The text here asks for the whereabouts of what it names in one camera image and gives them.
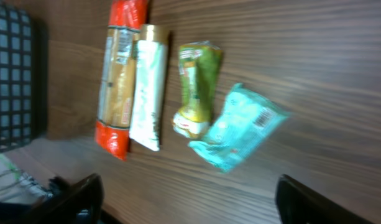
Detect teal snack packet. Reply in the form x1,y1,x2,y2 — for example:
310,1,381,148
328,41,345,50
188,83,289,172

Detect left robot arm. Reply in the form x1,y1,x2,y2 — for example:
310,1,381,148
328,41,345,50
0,155,60,220

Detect green juice carton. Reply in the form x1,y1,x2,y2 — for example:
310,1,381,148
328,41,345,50
172,40,223,139

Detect orange spaghetti packet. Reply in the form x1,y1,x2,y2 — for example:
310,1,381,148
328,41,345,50
95,0,147,160

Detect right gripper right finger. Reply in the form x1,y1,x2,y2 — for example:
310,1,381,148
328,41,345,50
275,174,372,224

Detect white tube gold cap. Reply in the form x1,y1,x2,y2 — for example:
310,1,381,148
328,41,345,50
129,24,169,151

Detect grey plastic shopping basket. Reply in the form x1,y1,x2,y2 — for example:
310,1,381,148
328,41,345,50
0,1,48,154

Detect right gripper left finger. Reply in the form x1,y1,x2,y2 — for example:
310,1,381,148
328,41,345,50
19,174,104,224

